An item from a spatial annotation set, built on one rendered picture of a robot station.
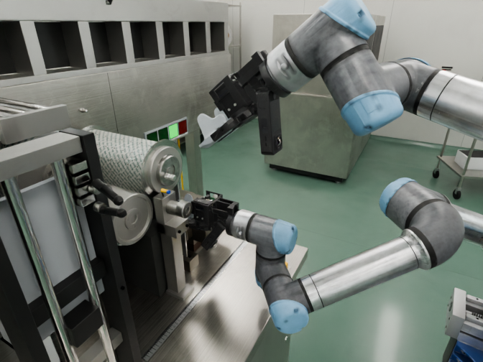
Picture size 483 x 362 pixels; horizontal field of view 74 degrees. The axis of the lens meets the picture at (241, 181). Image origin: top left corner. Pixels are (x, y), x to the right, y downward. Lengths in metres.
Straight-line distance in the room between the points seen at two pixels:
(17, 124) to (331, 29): 0.45
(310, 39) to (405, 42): 4.56
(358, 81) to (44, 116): 0.45
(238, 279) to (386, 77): 0.69
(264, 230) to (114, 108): 0.63
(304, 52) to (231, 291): 0.67
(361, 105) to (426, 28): 4.58
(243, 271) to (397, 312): 1.45
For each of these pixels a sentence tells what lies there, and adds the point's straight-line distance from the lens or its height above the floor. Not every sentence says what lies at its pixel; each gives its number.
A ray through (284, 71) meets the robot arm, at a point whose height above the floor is 1.50.
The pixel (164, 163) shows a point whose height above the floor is 1.28.
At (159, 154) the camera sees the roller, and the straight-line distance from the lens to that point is 0.77.
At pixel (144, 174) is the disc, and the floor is 1.26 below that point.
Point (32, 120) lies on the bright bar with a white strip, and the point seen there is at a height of 1.45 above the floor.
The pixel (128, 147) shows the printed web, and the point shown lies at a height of 1.30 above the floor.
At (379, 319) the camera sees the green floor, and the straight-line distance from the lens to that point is 2.22.
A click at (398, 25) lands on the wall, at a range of 5.06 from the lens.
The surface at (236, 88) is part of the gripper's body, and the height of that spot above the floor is 1.47.
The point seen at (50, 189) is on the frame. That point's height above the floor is 1.37.
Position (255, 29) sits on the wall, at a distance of 5.61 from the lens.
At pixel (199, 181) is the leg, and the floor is 0.76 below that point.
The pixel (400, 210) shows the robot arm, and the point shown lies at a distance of 0.87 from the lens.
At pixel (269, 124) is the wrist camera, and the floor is 1.42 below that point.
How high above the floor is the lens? 1.57
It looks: 26 degrees down
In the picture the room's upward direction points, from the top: straight up
